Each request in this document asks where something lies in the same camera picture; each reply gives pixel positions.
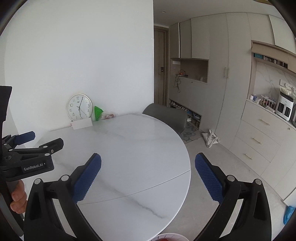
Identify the green plastic bag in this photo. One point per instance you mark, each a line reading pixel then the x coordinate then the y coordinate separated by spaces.
pixel 97 113

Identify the person's left hand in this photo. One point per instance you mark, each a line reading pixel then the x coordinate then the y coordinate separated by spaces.
pixel 19 197

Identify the white toaster oven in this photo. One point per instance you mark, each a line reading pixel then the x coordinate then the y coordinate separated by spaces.
pixel 284 106

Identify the dish rack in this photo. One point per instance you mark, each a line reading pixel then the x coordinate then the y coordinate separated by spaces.
pixel 268 103

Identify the wooden door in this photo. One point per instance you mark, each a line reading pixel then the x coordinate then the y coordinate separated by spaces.
pixel 161 65

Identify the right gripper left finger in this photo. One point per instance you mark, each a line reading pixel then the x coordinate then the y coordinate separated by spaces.
pixel 41 218

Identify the pink white trash bin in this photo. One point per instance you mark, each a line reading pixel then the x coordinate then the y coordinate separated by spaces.
pixel 169 237

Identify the patterned floor mat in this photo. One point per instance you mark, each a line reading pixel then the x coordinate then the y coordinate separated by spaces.
pixel 190 133

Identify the grey dining chair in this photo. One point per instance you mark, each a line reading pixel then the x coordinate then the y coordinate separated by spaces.
pixel 173 117

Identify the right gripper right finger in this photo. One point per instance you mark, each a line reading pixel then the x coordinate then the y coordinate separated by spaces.
pixel 254 219

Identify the white drawer cabinet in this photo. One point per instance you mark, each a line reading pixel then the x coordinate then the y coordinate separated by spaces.
pixel 266 143

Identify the white card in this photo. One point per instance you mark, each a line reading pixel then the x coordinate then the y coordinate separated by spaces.
pixel 84 123

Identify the white tote bag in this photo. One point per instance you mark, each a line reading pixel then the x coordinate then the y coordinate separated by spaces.
pixel 210 138

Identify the red snack packet by wall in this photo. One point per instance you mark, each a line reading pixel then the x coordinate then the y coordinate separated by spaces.
pixel 106 116

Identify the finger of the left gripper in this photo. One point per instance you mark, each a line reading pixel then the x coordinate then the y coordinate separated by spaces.
pixel 29 153
pixel 17 140

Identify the round white wall clock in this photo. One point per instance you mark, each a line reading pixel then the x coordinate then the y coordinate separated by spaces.
pixel 79 107

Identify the tall grey wardrobe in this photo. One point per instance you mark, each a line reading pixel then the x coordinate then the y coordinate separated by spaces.
pixel 211 64

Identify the blue plastic bag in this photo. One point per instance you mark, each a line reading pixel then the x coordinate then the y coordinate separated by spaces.
pixel 288 214

